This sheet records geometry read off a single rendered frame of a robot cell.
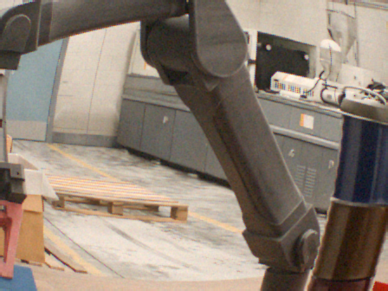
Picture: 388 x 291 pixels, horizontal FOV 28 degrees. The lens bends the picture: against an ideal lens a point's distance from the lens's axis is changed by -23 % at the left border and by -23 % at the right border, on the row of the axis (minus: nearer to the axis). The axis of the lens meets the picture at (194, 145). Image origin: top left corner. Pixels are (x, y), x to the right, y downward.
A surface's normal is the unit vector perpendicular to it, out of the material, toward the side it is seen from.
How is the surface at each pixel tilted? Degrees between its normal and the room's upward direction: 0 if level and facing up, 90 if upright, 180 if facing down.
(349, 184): 76
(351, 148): 104
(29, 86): 90
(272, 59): 90
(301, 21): 90
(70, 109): 90
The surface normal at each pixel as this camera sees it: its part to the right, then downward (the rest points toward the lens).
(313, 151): -0.88, -0.07
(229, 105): 0.66, 0.35
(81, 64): 0.46, 0.13
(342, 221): -0.65, 0.22
